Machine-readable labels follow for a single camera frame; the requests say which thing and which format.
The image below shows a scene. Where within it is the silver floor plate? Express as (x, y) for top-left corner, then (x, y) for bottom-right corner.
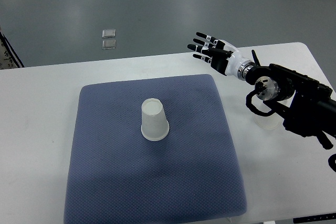
(102, 29), (116, 38)
(102, 39), (116, 50)

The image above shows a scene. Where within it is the upper silver floor plate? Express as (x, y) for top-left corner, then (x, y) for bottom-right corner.
(102, 29), (116, 38)

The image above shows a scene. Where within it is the white paper cup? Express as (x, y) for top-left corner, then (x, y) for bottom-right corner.
(141, 98), (170, 142)
(253, 100), (283, 130)

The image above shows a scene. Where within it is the lower silver floor plate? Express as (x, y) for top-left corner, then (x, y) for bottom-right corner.
(102, 39), (116, 50)

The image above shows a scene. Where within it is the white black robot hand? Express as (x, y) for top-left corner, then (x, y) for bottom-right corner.
(187, 32), (253, 80)

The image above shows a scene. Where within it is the patterned board at left edge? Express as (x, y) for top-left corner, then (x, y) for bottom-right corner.
(1, 32), (25, 70)

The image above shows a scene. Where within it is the black bar under table edge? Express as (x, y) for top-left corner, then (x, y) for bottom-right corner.
(293, 214), (335, 223)

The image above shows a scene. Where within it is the white paper cup on cushion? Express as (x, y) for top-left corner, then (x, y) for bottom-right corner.
(141, 98), (170, 142)

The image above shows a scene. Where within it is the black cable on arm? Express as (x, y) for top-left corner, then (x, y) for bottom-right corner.
(245, 89), (279, 116)

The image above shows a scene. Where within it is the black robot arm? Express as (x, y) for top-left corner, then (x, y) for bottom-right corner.
(242, 51), (335, 150)

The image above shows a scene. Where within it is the blue grey fabric cushion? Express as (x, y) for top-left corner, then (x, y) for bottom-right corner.
(64, 74), (247, 223)

